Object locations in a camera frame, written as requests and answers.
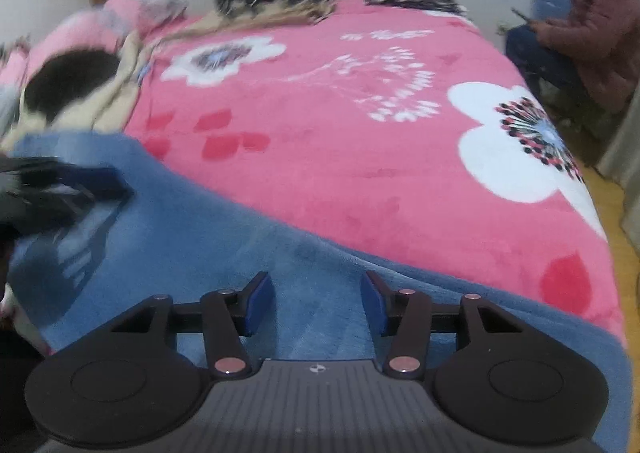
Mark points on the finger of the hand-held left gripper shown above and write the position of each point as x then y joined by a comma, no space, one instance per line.
100,188

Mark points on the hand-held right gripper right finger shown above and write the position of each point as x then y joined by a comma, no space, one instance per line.
372,303

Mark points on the brown cloth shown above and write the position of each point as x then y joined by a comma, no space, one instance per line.
260,20

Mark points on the grey curtain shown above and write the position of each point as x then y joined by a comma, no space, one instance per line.
625,148

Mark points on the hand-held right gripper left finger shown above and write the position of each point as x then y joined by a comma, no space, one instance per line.
260,303

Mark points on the pink floral blanket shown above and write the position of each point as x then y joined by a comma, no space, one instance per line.
325,173

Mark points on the blue fleece garment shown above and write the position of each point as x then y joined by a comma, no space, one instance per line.
200,243

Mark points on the black garment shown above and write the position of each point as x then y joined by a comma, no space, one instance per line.
65,78

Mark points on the pink grey quilt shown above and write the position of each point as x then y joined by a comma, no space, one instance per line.
125,8

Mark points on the beige hooded sweatshirt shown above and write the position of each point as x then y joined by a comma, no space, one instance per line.
115,98

